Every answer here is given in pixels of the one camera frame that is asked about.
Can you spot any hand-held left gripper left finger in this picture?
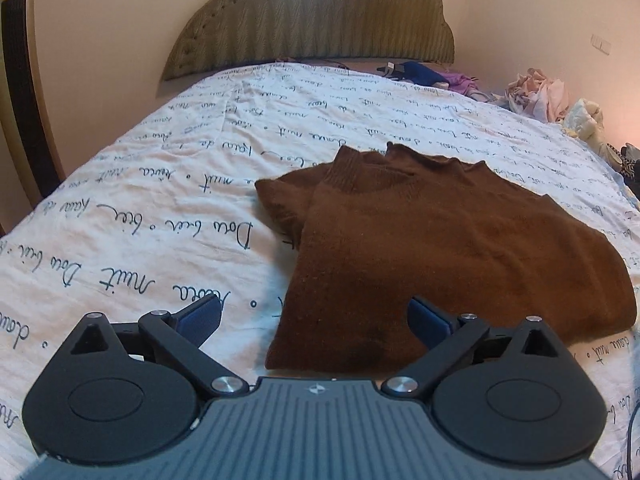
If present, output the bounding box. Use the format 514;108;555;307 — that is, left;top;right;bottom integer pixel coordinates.
52;294;248;400

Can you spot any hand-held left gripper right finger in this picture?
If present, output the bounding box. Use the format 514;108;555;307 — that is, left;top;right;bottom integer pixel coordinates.
381;296;576;401

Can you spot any brown knit sweater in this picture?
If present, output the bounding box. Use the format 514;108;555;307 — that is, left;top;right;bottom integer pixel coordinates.
255;142;638;374

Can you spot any pile of pink clothes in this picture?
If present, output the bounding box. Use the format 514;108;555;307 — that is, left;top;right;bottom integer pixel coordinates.
506;67;570;124

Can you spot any white script-printed blanket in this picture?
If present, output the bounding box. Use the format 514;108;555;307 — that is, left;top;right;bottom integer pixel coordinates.
0;61;640;480

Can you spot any blue cloth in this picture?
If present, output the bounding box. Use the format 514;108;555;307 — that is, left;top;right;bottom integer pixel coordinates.
395;61;449;86

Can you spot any black-and-white patterned cloth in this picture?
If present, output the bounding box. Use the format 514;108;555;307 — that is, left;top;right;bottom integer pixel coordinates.
604;142;640;182

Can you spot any cream padded jacket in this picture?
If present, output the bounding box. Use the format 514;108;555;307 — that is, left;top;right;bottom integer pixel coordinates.
562;99;609;144

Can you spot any green upholstered headboard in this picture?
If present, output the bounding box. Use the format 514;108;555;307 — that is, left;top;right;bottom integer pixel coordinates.
160;0;456;82

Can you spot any black cable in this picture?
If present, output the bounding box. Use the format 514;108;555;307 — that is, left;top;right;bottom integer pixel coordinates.
624;389;640;480

